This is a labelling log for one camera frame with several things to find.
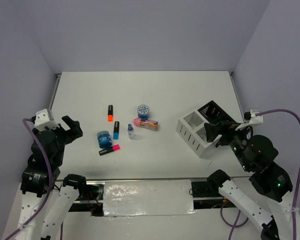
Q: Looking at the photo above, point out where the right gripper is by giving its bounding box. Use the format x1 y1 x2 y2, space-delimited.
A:
202 118 253 170

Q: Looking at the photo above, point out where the small blue-capped bottle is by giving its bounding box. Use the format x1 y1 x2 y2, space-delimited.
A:
127 123 135 139

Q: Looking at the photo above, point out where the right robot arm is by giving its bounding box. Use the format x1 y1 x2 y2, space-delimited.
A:
204 121 300 240

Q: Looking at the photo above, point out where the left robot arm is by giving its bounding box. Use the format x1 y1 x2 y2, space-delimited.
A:
9 113 88 240

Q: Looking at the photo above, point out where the black tray container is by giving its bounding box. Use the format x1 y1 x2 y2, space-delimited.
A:
197 100 238 148

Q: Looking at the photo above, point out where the white compartment organizer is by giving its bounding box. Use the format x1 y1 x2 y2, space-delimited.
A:
176 110 221 159

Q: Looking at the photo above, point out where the orange highlighter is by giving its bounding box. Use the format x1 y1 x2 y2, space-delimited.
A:
107 105 114 122

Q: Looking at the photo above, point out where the blue highlighter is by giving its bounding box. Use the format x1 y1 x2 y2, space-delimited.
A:
113 121 120 140

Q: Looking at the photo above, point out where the pink highlighter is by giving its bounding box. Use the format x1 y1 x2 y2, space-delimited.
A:
98 144 121 156

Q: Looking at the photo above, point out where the pink-capped pen tube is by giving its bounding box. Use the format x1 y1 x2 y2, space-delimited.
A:
133 118 159 131

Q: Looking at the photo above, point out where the silver taped panel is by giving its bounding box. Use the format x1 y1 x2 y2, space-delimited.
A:
103 179 196 217

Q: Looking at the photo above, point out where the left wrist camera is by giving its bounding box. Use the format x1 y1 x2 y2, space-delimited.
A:
34 108 59 132

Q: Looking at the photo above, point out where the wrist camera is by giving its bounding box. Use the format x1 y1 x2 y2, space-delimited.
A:
34 108 59 132
235 108 264 131

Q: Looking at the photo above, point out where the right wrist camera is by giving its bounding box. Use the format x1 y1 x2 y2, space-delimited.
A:
235 108 264 131

